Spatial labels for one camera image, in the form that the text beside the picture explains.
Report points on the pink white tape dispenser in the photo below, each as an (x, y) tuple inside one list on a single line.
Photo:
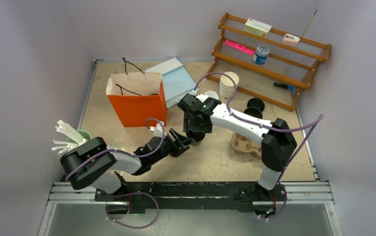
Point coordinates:
[(290, 40)]

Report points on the pink highlighter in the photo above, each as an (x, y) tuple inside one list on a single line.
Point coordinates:
[(239, 47)]

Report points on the black cup lid rear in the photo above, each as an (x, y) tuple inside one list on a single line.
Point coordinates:
[(256, 103)]

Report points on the white green box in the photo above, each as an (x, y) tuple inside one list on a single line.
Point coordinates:
[(256, 27)]

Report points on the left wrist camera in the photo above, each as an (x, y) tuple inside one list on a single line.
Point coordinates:
[(158, 130)]

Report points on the stacked white paper cups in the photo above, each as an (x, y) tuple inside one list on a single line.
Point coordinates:
[(227, 84)]

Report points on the green straw holder cup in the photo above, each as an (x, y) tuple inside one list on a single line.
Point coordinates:
[(84, 133)]

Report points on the white cup lid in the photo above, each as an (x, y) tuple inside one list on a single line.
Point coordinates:
[(212, 94)]

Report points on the light blue paper bag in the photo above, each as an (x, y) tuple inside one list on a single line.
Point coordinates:
[(176, 81)]

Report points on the black blue marker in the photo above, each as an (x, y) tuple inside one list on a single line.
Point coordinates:
[(284, 86)]

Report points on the orange paper bag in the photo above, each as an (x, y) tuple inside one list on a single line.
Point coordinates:
[(137, 97)]

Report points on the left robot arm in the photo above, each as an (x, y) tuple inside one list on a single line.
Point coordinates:
[(97, 165)]

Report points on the blue white round tin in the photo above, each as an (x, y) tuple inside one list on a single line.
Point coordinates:
[(261, 54)]

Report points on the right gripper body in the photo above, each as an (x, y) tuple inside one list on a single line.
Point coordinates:
[(190, 126)]

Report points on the wooden shelf rack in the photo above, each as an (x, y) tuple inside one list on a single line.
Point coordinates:
[(292, 65)]

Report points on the thin wooden stick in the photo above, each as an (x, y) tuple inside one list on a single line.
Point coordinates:
[(309, 24)]

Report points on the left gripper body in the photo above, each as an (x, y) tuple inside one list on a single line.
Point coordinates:
[(171, 147)]

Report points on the black paper cup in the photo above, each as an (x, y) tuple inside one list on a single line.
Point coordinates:
[(253, 112), (198, 137)]

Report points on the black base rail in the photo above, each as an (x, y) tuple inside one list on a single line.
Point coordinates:
[(137, 197)]

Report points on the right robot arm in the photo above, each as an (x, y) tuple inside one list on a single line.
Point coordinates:
[(274, 137)]

